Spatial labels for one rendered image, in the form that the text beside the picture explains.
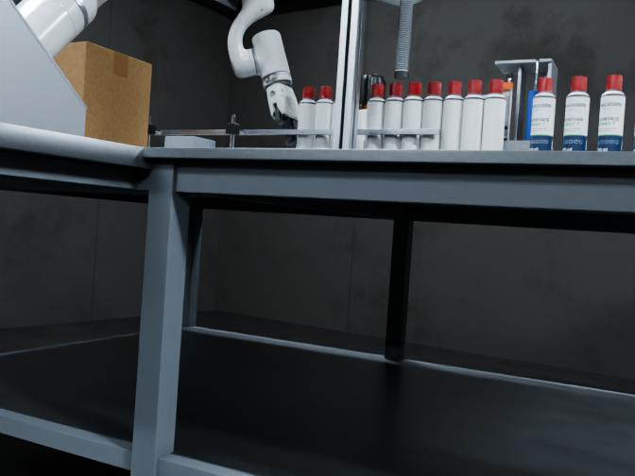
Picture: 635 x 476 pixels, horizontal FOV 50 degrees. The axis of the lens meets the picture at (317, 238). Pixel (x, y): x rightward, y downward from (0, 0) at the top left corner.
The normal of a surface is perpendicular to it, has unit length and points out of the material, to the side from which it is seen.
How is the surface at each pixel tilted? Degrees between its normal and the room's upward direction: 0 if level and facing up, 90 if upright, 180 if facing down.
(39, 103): 90
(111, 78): 90
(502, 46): 90
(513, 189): 90
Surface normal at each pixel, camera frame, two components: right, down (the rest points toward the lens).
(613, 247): -0.56, -0.03
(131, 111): 0.88, 0.07
